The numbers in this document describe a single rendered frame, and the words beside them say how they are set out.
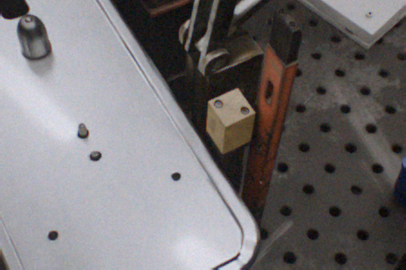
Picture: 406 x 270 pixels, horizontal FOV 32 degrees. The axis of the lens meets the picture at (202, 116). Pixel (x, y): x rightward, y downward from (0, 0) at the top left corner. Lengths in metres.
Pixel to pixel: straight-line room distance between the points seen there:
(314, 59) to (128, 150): 0.54
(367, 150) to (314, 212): 0.14
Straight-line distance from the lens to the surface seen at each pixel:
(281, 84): 0.61
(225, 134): 0.67
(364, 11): 1.22
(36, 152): 0.73
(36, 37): 0.77
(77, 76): 0.78
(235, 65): 0.72
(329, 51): 1.20
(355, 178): 1.08
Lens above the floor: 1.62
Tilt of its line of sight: 57 degrees down
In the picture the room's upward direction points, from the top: 3 degrees clockwise
